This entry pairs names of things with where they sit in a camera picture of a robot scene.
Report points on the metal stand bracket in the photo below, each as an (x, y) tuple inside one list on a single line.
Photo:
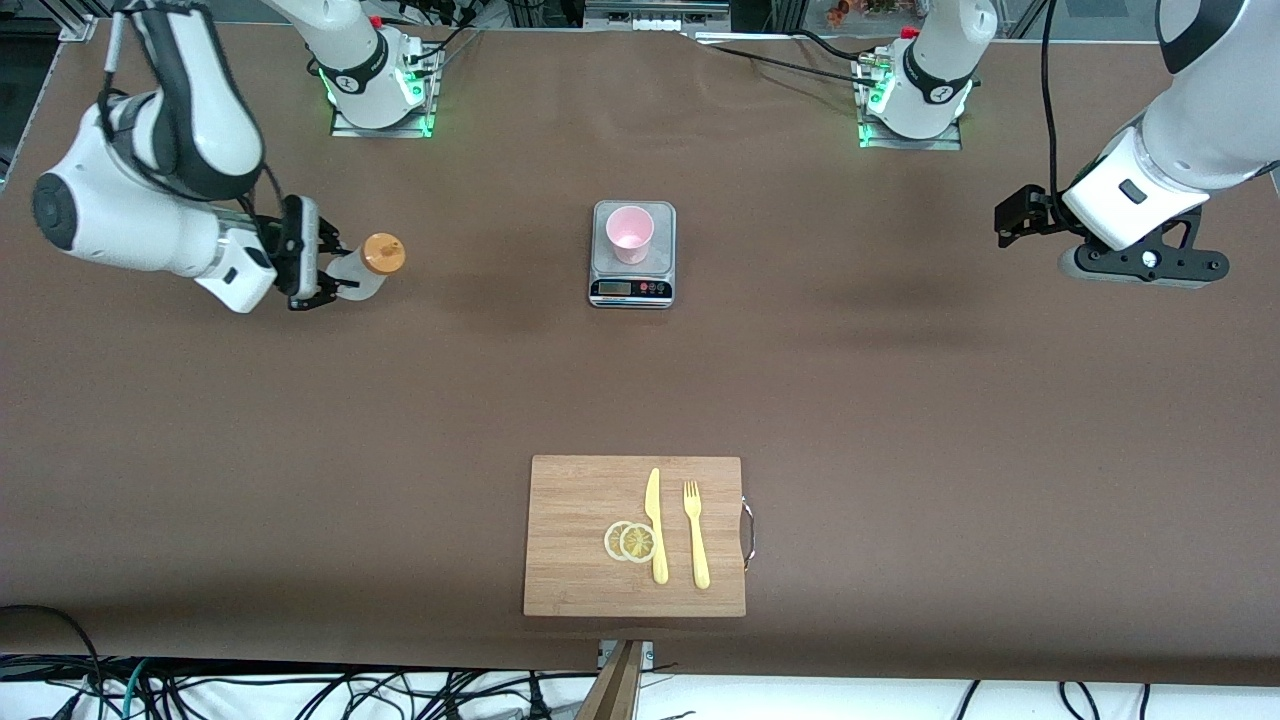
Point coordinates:
[(648, 652)]

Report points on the translucent sauce bottle orange cap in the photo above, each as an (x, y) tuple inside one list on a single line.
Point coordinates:
[(383, 254)]

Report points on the grey power strip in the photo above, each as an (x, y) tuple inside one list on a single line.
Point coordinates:
[(650, 15)]

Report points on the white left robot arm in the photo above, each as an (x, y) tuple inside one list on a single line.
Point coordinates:
[(955, 30)]

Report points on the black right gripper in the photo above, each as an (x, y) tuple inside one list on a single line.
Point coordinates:
[(297, 250)]

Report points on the yellow plastic fork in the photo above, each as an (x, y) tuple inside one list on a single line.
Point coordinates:
[(700, 555)]

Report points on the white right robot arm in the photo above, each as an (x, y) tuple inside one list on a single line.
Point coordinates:
[(150, 230)]

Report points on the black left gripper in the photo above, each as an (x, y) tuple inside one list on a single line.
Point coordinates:
[(1022, 213)]

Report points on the silver digital kitchen scale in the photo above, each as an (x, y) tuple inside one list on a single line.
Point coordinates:
[(630, 290)]

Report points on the lemon slice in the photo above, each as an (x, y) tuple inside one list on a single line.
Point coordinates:
[(611, 541), (638, 543)]

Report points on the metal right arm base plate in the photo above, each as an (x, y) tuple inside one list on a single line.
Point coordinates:
[(345, 130)]

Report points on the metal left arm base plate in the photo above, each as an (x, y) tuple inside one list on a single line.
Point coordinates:
[(940, 144)]

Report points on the pink plastic cup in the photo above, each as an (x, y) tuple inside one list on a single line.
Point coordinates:
[(630, 240)]

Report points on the yellow plastic knife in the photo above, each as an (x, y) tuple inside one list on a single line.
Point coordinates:
[(659, 560)]

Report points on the aluminium frame corner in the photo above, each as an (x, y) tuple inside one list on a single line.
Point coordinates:
[(78, 25)]

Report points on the bamboo cutting board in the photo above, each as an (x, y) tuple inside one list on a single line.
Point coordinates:
[(570, 580)]

